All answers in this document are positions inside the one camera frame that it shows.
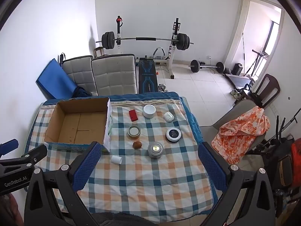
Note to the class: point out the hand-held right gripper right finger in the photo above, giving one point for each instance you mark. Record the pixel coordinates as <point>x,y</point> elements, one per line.
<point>211,168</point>

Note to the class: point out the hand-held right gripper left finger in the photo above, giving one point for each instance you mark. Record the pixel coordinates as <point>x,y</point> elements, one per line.
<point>87,167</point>

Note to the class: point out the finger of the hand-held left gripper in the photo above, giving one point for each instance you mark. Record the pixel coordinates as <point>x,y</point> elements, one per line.
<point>9,146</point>
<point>35,155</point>

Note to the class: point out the cardboard box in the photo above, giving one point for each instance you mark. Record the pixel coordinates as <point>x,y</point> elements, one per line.
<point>77,124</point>

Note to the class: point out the white tin with black lid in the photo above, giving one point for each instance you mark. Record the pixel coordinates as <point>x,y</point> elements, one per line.
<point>174,134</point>

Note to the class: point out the brown walnut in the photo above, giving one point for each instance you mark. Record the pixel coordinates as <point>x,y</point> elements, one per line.
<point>137,145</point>

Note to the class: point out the glass jar with lid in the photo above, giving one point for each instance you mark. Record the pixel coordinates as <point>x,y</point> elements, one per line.
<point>134,131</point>

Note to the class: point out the silver round tin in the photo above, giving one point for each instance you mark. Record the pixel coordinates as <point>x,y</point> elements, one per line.
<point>155,150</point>

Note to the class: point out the white earbud case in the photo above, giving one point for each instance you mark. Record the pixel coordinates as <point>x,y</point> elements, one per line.
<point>168,117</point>

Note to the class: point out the small red box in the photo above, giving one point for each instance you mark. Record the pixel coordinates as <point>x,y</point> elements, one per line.
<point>132,115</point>

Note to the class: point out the small white cylinder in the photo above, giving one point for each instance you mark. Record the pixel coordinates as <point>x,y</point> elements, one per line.
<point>116,160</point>

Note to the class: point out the orange white patterned cloth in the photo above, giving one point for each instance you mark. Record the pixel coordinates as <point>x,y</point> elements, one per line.
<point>237,131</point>

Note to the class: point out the plaid blanket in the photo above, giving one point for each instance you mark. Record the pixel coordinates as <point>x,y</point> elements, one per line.
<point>141,183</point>

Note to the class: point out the grey chair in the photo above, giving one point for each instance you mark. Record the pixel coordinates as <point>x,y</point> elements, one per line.
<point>235,113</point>

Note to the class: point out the black yellow case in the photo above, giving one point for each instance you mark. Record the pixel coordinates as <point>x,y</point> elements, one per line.
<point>284,171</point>

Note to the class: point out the dark blue knitted cloth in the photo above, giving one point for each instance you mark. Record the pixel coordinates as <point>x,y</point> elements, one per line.
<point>81,91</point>

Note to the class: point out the white shoe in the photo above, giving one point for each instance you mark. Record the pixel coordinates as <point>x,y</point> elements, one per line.
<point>233,92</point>
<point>238,95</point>

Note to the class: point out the blue exercise mat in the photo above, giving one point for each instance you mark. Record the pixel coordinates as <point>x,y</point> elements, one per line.
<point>54,77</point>

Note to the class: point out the red bag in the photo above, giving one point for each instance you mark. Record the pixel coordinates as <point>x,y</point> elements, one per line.
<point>296,155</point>

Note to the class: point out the grey tufted cushion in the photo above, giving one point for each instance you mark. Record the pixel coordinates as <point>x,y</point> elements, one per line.
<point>80,73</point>
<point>115,75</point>

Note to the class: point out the chrome dumbbell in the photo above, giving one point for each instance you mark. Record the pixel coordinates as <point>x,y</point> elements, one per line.
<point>162,87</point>

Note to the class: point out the black weight plates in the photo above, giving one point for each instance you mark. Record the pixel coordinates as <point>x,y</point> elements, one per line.
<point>226,70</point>

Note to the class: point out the dark wooden chair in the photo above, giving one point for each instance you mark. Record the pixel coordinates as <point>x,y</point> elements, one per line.
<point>269,87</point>

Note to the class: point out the black upright tool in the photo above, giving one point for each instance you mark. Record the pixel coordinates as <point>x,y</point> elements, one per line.
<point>61,58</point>

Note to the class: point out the black speaker box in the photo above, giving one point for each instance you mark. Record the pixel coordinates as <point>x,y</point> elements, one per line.
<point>238,69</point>

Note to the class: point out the short barbell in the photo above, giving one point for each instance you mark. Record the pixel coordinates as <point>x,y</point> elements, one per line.
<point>195,66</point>

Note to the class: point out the black weight bench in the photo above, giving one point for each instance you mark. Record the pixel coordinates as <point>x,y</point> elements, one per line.
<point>147,75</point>

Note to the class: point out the small wooden stool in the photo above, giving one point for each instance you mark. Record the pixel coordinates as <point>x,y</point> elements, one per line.
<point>98,52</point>

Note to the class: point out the barbell on rack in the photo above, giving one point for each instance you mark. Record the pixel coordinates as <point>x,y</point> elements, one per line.
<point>173,58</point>

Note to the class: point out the long barbell with black plates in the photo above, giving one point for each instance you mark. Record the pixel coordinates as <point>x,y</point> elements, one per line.
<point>145,38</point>

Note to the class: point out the exercise machine frame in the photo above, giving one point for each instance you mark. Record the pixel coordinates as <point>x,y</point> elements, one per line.
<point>257,60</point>

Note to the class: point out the white door frame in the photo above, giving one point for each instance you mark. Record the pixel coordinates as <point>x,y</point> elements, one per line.
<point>238,28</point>

